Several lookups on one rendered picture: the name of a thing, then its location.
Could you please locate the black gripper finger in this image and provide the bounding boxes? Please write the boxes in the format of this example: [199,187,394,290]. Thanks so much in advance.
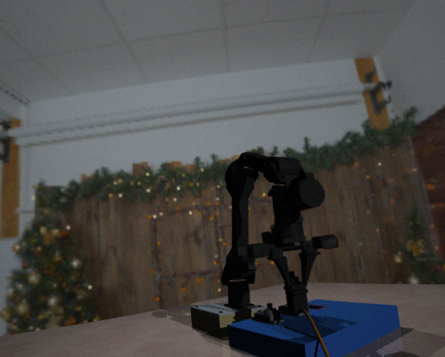
[299,252,320,287]
[267,256,291,289]

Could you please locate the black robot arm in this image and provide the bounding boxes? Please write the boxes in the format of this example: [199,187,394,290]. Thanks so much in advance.
[221,152,324,309]

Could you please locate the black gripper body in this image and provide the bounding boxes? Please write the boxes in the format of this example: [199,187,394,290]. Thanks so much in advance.
[247,211,339,259]

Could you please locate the blue flat panel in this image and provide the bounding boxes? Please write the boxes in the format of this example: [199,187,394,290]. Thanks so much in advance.
[227,300,401,357]

